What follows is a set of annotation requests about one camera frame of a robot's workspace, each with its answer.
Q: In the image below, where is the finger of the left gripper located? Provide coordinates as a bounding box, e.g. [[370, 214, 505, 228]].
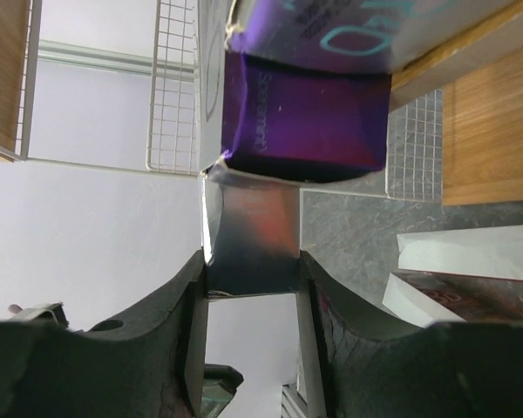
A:
[[200, 364, 244, 418]]

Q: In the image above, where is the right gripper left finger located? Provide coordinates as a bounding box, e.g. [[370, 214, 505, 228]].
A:
[[0, 253, 207, 417]]

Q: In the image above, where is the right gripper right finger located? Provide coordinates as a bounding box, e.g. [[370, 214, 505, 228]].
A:
[[296, 252, 523, 417]]

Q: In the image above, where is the silver Protefix toothpaste box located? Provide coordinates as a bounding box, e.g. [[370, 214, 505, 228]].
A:
[[200, 173, 300, 300]]

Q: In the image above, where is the purple RiO toothpaste box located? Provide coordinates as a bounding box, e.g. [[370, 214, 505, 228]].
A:
[[196, 1, 505, 183]]

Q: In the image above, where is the silver red box front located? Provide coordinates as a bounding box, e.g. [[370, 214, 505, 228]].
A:
[[383, 270, 523, 327]]

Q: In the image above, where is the silver red box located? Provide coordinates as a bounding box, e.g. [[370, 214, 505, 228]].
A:
[[397, 226, 523, 280], [383, 270, 523, 327]]

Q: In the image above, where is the silver red box rear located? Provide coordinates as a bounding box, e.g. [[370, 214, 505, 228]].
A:
[[397, 226, 523, 280]]

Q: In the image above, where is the aluminium floor rail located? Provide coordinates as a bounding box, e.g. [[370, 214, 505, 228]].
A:
[[281, 385, 309, 418]]

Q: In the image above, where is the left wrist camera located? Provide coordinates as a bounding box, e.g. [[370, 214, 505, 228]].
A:
[[8, 302, 69, 329]]

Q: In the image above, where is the white wire wooden shelf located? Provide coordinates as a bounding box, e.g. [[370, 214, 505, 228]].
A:
[[0, 0, 523, 206]]

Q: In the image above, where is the left aluminium frame post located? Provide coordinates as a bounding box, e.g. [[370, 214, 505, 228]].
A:
[[38, 40, 194, 80]]

